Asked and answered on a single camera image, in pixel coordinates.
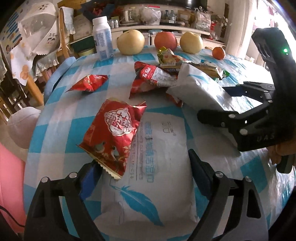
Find person's right hand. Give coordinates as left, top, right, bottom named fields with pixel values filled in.
left=267, top=142, right=295, bottom=165

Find white mesh food cover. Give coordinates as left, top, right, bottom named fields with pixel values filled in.
left=18, top=1, right=59, bottom=55

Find white blue wet-wipes pack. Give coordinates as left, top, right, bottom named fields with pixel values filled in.
left=94, top=113, right=198, bottom=240

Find small orange tangerine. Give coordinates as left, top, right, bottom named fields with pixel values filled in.
left=212, top=47, right=226, bottom=60

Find yellow pear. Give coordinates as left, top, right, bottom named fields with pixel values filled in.
left=180, top=32, right=204, bottom=54
left=116, top=30, right=145, bottom=55

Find blue white checkered tablecloth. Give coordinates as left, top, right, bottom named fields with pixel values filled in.
left=23, top=45, right=296, bottom=241

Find wooden chair with towel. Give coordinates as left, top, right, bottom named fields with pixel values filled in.
left=57, top=6, right=75, bottom=59

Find white milk bottle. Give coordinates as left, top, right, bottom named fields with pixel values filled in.
left=92, top=16, right=114, bottom=61

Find dining table floral cloth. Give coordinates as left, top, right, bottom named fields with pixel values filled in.
left=9, top=39, right=45, bottom=106

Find yellow pear left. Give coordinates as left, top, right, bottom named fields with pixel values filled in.
left=116, top=30, right=145, bottom=55

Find clear plastic bag on cabinet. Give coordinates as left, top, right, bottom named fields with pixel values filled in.
left=138, top=6, right=162, bottom=26

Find yellow cereal snack bag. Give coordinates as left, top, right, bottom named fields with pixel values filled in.
left=157, top=47, right=188, bottom=67

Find green waste bin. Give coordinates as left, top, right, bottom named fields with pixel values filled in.
left=78, top=48, right=96, bottom=57

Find small red snack bag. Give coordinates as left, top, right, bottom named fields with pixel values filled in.
left=67, top=74, right=108, bottom=92

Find electric kettle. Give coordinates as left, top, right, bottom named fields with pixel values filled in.
left=119, top=7, right=138, bottom=25

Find white grey plastic bag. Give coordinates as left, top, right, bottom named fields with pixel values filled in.
left=166, top=63, right=234, bottom=111

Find large red snack bag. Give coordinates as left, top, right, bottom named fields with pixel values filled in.
left=78, top=98, right=147, bottom=180

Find red apple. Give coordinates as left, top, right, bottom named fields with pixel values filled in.
left=154, top=32, right=178, bottom=51

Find pink plastic trash bucket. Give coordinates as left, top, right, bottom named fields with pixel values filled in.
left=0, top=145, right=26, bottom=233

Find red white wrapper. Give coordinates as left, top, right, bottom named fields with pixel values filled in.
left=129, top=61, right=177, bottom=98

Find dark flower bouquet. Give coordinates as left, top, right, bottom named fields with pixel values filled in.
left=79, top=0, right=118, bottom=21

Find yellow pear right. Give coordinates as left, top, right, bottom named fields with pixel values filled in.
left=180, top=32, right=204, bottom=54

